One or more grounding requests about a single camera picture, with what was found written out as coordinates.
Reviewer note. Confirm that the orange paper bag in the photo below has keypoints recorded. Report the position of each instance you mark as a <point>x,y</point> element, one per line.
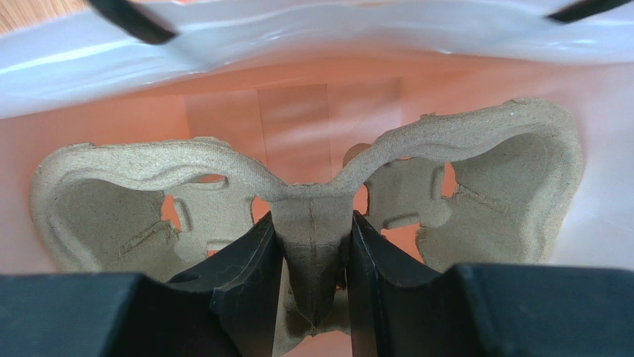
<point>304,86</point>

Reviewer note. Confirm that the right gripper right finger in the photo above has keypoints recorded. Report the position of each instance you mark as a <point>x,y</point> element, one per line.
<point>401,307</point>

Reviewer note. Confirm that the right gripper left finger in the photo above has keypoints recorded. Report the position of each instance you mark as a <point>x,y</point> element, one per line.
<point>224,306</point>

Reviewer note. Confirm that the grey pulp cup carrier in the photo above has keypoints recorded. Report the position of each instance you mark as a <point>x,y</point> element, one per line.
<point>489,186</point>

